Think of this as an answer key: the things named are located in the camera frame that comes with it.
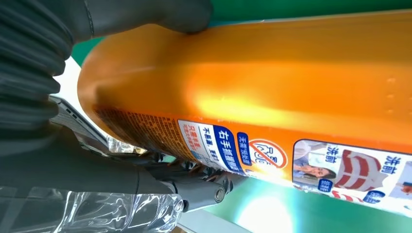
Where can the grey laptop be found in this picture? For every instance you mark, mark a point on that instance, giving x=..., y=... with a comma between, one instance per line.
x=77, y=123

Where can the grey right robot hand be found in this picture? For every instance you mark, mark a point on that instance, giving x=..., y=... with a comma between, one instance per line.
x=80, y=173

